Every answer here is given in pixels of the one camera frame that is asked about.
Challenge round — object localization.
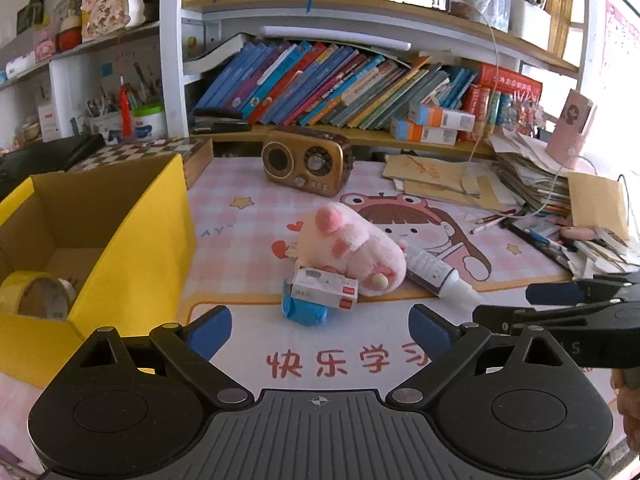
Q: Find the small white red-ended box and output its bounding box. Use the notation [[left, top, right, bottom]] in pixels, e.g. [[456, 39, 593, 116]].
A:
[[290, 267, 360, 311]]

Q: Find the white jar with green lid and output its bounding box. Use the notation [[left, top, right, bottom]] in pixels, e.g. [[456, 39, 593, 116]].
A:
[[132, 102, 167, 140]]

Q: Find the pink plush pig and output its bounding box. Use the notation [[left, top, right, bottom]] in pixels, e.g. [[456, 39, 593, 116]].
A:
[[292, 202, 407, 297]]

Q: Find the dark framed plant picture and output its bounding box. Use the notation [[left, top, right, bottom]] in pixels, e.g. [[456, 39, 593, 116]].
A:
[[17, 0, 46, 36]]

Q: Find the yellow cardboard box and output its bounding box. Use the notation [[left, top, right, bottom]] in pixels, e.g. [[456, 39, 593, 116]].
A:
[[0, 152, 198, 390]]

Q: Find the red tall bottle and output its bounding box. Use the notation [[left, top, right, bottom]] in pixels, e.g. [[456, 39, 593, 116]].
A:
[[119, 87, 133, 136]]

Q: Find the white bookshelf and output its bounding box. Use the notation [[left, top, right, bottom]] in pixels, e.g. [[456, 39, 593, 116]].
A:
[[160, 0, 596, 161]]

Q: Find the clear pen container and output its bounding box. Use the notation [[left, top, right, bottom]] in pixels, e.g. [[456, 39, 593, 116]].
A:
[[470, 0, 511, 31]]

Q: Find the blue packet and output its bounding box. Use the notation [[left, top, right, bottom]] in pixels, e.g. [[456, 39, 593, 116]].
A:
[[281, 280, 329, 327]]

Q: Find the white storage box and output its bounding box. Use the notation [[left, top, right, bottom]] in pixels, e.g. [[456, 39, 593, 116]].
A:
[[510, 0, 551, 51]]

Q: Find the stack of kraft paper sheets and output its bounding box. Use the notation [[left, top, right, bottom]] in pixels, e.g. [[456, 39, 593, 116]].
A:
[[382, 154, 506, 211]]

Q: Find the brown retro radio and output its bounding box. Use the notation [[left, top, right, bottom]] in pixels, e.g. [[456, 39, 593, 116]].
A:
[[262, 128, 353, 197]]

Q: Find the chessboard box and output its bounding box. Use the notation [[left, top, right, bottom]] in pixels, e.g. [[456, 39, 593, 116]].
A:
[[67, 136, 215, 191]]

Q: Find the pile of papers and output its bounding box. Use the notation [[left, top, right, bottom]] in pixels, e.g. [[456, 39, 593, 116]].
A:
[[492, 132, 640, 281]]

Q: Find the white carton with red stripe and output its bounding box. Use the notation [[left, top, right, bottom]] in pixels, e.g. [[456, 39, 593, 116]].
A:
[[39, 102, 61, 141]]

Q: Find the pink wall poster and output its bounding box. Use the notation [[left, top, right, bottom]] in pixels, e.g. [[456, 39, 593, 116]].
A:
[[602, 0, 640, 126]]

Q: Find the white cubby shelf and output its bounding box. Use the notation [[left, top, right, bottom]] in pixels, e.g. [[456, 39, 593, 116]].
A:
[[0, 20, 166, 146]]

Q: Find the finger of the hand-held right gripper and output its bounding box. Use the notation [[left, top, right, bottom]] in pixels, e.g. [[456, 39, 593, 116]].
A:
[[472, 297, 640, 336], [525, 271, 640, 307]]

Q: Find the white tube with purple label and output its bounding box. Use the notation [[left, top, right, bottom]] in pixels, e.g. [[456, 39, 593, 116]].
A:
[[405, 247, 483, 306]]

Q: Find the row of tan books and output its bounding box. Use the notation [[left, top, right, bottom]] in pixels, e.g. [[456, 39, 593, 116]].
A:
[[547, 0, 576, 58]]

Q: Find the small pink figure box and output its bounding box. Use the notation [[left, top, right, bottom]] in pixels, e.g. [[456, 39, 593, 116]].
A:
[[32, 30, 57, 63]]

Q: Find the black stapler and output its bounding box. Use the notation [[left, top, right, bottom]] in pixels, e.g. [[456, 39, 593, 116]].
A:
[[192, 107, 251, 135]]

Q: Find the yellow tape roll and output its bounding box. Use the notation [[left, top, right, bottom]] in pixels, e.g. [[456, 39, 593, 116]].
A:
[[0, 270, 71, 321]]

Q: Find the white tissue pack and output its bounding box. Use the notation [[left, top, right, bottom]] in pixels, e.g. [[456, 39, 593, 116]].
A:
[[5, 52, 38, 78]]

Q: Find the pink cartoon box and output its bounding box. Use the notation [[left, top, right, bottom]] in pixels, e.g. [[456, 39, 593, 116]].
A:
[[546, 89, 598, 161]]

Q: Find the orange and white carton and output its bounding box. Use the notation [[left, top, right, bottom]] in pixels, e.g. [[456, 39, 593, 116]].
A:
[[407, 102, 476, 132], [390, 117, 458, 146]]

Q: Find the cartoon printed desk mat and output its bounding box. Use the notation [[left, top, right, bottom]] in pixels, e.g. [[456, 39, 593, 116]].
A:
[[187, 187, 573, 393]]

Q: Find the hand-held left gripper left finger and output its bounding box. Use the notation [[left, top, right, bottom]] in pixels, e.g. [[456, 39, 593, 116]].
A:
[[75, 304, 255, 408]]

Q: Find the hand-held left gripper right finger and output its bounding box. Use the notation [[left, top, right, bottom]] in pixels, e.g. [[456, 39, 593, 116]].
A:
[[386, 304, 561, 408]]

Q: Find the black pen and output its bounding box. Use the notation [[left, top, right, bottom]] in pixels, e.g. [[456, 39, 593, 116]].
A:
[[505, 220, 571, 271]]

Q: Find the black electronic keyboard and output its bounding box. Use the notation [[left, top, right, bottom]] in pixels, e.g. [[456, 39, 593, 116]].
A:
[[0, 133, 106, 201]]

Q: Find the brown envelope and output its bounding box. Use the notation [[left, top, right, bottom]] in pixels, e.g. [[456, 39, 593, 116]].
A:
[[567, 172, 631, 241]]

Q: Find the row of leaning books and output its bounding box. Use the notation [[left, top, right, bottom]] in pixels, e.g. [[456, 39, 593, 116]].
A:
[[192, 40, 543, 143]]

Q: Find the person's right hand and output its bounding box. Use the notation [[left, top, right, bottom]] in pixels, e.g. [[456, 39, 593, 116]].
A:
[[611, 374, 640, 453]]

